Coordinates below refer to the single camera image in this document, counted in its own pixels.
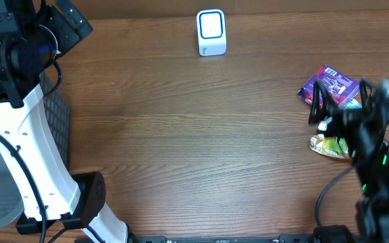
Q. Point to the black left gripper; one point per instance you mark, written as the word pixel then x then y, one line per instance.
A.
pixel 65 40

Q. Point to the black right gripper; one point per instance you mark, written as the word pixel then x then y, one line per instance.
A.
pixel 338 113

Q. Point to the white cream tube gold cap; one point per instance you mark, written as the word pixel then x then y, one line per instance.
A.
pixel 323 125

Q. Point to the purple pad package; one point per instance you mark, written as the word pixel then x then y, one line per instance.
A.
pixel 340 87

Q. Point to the green yellow juice pouch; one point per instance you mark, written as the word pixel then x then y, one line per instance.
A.
pixel 329 146

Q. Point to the teal wet wipes pack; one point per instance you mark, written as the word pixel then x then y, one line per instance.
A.
pixel 353 104

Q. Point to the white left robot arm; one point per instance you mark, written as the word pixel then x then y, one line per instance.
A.
pixel 32 39

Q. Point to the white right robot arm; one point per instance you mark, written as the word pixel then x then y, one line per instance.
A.
pixel 373 210

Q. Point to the white barcode scanner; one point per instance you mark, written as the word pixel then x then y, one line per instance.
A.
pixel 211 32

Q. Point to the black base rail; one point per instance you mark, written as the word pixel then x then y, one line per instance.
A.
pixel 282 238

